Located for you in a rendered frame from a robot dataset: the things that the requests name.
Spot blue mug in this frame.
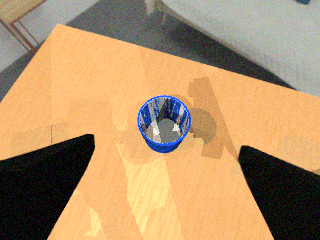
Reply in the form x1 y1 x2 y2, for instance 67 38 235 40
137 95 191 154

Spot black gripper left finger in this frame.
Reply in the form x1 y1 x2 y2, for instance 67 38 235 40
0 134 95 240

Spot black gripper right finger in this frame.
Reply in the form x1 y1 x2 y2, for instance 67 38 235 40
238 145 320 240

